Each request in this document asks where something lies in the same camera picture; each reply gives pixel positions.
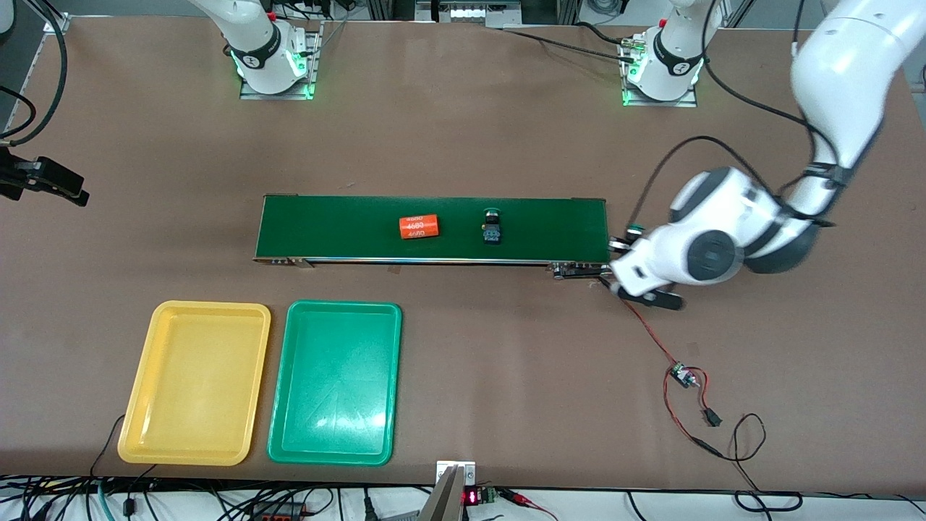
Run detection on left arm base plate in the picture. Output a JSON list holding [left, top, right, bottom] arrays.
[[621, 35, 699, 108]]

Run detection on grey control box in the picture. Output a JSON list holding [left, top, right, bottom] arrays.
[[416, 0, 523, 30]]

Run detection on green belt conveyor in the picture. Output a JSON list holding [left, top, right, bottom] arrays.
[[253, 193, 614, 281]]

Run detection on thick black base cable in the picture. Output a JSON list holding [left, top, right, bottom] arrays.
[[503, 22, 641, 64]]

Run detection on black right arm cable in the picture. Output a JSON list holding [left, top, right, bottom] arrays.
[[0, 0, 70, 149]]

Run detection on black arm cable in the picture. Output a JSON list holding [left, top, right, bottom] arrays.
[[0, 0, 70, 149], [629, 0, 844, 232]]

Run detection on yellow plastic tray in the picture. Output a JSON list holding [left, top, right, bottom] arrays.
[[117, 300, 272, 466]]

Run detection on orange cylinder printed 4680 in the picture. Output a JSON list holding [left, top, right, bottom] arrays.
[[399, 214, 441, 241]]

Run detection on aluminium corner bracket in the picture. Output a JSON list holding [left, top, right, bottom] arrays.
[[893, 0, 926, 50], [42, 0, 72, 34]]

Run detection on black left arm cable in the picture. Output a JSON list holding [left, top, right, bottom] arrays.
[[629, 0, 844, 232]]

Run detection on red clip leads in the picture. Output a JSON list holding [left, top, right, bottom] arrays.
[[499, 488, 561, 521]]

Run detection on aluminium camera mount profile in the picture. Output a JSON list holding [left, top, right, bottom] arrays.
[[418, 461, 478, 521]]

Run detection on tangled black cable bundle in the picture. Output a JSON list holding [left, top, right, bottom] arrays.
[[0, 474, 435, 521]]

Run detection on red black conveyor wire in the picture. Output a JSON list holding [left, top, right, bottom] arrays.
[[597, 277, 724, 458]]

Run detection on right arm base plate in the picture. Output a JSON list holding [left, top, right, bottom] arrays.
[[239, 20, 320, 101]]

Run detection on green plastic tray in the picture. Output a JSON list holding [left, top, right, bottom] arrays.
[[267, 300, 403, 466]]

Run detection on black orange power strip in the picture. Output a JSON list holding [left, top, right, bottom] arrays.
[[250, 501, 319, 521]]

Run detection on thin black looped cable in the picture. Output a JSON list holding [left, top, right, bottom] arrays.
[[694, 412, 804, 513]]

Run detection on thin black table cable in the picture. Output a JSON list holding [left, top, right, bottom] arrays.
[[89, 414, 156, 480]]

